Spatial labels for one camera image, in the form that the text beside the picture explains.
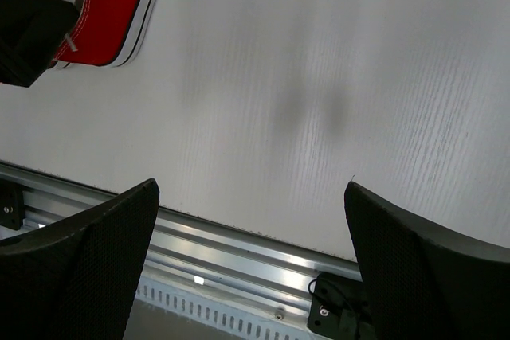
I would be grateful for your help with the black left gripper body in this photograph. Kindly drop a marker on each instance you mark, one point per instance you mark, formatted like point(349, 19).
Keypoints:
point(31, 33)

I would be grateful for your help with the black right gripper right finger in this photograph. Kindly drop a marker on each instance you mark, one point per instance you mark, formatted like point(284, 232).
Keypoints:
point(423, 280)

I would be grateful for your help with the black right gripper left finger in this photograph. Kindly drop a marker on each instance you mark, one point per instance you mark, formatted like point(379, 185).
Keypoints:
point(77, 278)

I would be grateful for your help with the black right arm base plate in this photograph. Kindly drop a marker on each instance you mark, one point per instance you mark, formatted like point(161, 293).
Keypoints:
point(339, 308)

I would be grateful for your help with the aluminium mounting rail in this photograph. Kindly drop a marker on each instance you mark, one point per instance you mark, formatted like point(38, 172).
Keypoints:
point(257, 268)

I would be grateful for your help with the slotted grey cable duct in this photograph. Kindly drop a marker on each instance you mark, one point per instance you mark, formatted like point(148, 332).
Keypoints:
point(220, 313)

